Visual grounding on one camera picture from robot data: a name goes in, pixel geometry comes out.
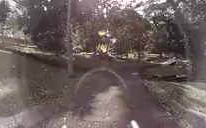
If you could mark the leaf-strewn grass slope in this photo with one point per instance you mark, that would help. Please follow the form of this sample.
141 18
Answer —
27 80

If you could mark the robot's own part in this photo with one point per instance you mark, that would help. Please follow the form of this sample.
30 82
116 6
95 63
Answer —
64 126
134 124

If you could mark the grey concrete path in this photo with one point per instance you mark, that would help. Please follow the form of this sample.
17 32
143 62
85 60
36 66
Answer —
111 103

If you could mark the row of trees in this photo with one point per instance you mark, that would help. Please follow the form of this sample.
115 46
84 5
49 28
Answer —
124 30

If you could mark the pole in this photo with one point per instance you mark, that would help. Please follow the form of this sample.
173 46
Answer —
69 36

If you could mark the leaf-strewn grass verge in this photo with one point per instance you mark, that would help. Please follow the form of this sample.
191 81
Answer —
187 100

